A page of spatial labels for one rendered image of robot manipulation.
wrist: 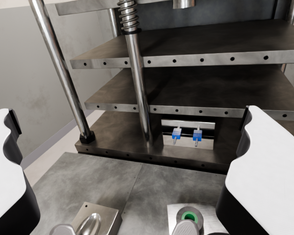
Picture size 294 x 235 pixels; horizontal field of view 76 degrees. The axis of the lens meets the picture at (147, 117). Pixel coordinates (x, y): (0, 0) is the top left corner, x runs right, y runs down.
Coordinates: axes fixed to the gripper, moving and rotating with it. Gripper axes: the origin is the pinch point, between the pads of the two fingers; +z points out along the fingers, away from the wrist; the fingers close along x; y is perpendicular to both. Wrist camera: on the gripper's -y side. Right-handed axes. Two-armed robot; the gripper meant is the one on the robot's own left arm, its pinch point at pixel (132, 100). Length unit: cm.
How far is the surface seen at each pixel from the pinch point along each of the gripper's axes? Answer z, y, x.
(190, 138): 68, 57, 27
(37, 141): 177, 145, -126
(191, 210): 23, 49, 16
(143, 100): 72, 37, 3
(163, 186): 44, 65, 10
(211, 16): 142, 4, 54
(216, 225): 19, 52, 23
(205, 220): 21, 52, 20
